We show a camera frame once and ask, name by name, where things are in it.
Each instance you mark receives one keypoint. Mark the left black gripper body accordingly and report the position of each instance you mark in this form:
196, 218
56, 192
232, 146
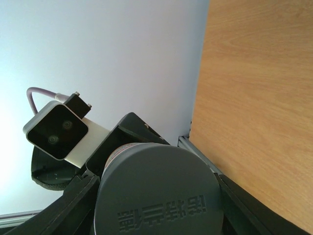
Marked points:
49, 173

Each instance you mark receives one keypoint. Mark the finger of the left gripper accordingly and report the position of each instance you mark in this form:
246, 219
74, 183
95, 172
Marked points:
130, 129

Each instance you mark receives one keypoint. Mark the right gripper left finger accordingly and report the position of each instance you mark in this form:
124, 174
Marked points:
71, 214

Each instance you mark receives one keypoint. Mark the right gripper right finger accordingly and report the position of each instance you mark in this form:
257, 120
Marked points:
245, 215

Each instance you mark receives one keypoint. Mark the orange pill bottle grey cap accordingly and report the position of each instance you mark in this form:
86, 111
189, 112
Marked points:
157, 189

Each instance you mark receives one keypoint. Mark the aluminium front frame rail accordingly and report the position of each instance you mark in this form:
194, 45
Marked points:
15, 219

